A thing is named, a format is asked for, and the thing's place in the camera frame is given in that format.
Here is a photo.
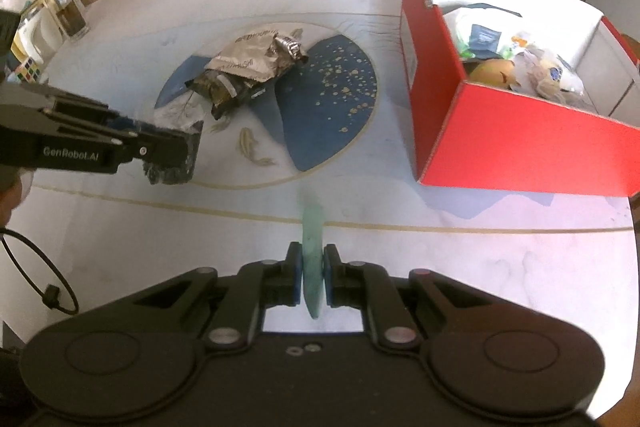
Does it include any white and navy plastic bag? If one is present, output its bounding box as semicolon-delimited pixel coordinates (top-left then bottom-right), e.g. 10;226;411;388
445;4;523;58

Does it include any blueberry bread packet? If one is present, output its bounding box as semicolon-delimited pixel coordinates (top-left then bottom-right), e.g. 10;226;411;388
517;49;586;100

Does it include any clear packet with black contents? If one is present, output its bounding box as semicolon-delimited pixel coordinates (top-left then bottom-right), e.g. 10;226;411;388
142;99;206;186

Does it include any crumpled beige snack wrapper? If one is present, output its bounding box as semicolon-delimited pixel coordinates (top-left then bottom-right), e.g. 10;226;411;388
205;31;296;82

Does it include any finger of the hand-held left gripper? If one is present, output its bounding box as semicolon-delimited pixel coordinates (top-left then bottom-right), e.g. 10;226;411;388
102;113;138;132
47;106;204;174

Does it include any red cardboard box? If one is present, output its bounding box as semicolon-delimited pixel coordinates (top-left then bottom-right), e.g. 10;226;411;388
400;0;640;198

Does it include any small silver brown wrapper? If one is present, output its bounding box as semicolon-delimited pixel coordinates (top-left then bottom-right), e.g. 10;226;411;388
274;34;308;64

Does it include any person's left hand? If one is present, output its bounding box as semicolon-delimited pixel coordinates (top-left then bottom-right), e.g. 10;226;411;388
0;169;34;228

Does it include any dark camouflage packet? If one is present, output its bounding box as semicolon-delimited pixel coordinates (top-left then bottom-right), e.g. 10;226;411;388
186;72;266;118

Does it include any black cable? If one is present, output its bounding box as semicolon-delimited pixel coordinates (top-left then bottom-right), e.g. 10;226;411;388
0;227;81;315

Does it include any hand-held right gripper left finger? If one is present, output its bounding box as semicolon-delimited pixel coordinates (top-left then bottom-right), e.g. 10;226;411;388
130;242;304;351

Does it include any colourful puzzle cube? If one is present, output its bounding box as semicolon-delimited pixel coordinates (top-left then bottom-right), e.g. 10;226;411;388
7;57;48;85

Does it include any white marble desktop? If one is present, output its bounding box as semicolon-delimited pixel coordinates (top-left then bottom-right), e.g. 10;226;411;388
0;0;640;413

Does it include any yellow orange snack packet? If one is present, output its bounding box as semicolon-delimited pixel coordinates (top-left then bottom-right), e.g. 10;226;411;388
470;58;518;90

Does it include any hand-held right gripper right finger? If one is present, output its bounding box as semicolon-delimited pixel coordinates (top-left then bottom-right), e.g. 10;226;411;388
324;243;497;351

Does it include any pale green wrapper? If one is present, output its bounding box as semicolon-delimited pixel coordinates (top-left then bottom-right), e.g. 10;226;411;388
299;192;326;320

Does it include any pale yellow plastic container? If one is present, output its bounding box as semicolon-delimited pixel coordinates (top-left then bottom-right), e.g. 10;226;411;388
10;4;63;58

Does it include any glass jar with dark contents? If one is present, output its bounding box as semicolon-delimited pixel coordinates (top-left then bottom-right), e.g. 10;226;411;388
55;0;91;40

